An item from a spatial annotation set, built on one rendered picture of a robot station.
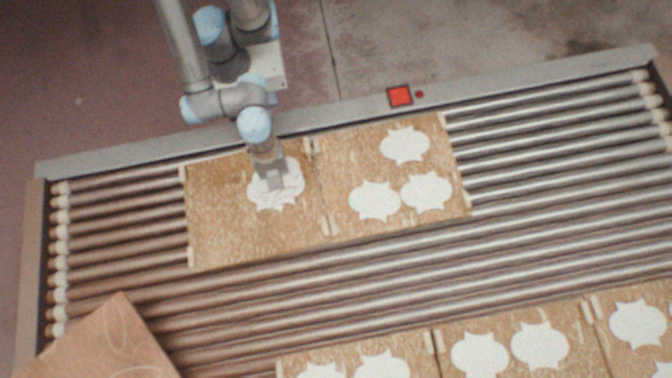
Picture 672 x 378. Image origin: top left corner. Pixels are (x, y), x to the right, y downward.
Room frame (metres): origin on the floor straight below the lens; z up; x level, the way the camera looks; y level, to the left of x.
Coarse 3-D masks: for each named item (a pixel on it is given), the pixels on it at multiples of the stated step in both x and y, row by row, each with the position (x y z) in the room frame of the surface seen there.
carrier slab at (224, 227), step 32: (224, 160) 0.72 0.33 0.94; (192, 192) 0.63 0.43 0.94; (224, 192) 0.61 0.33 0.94; (320, 192) 0.55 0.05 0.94; (192, 224) 0.52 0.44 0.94; (224, 224) 0.51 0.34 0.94; (256, 224) 0.49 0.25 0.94; (288, 224) 0.47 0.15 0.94; (320, 224) 0.46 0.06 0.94; (224, 256) 0.41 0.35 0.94; (256, 256) 0.39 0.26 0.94
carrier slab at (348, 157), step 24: (408, 120) 0.74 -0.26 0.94; (432, 120) 0.73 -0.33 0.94; (336, 144) 0.70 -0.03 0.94; (360, 144) 0.69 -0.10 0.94; (432, 144) 0.65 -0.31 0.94; (336, 168) 0.62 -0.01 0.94; (360, 168) 0.61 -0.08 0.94; (384, 168) 0.60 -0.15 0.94; (408, 168) 0.58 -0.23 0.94; (432, 168) 0.57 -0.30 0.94; (456, 168) 0.56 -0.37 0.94; (336, 192) 0.55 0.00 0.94; (456, 192) 0.48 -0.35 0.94; (336, 216) 0.47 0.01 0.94; (408, 216) 0.43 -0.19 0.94; (432, 216) 0.42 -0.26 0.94; (456, 216) 0.41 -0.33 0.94; (336, 240) 0.40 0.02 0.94
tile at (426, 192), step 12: (420, 180) 0.53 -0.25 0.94; (432, 180) 0.53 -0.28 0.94; (444, 180) 0.52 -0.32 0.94; (408, 192) 0.50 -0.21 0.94; (420, 192) 0.50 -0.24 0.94; (432, 192) 0.49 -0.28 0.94; (444, 192) 0.48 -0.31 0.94; (408, 204) 0.47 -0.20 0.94; (420, 204) 0.46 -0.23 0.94; (432, 204) 0.45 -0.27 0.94
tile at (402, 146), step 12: (396, 132) 0.71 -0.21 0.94; (408, 132) 0.70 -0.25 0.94; (420, 132) 0.69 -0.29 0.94; (384, 144) 0.67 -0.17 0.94; (396, 144) 0.66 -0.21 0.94; (408, 144) 0.66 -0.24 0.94; (420, 144) 0.65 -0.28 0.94; (384, 156) 0.63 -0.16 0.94; (396, 156) 0.62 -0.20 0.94; (408, 156) 0.62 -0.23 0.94; (420, 156) 0.61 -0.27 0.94
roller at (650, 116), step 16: (640, 112) 0.65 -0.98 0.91; (656, 112) 0.63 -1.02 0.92; (560, 128) 0.64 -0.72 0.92; (576, 128) 0.63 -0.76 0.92; (592, 128) 0.62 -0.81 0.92; (608, 128) 0.61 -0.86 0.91; (624, 128) 0.61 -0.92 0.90; (480, 144) 0.63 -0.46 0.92; (496, 144) 0.62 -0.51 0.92; (512, 144) 0.61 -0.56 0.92; (528, 144) 0.61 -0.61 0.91; (544, 144) 0.60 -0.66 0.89; (160, 208) 0.60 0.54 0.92; (176, 208) 0.59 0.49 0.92; (64, 224) 0.60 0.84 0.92; (80, 224) 0.59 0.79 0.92; (96, 224) 0.58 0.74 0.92; (112, 224) 0.58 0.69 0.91; (128, 224) 0.57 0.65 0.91
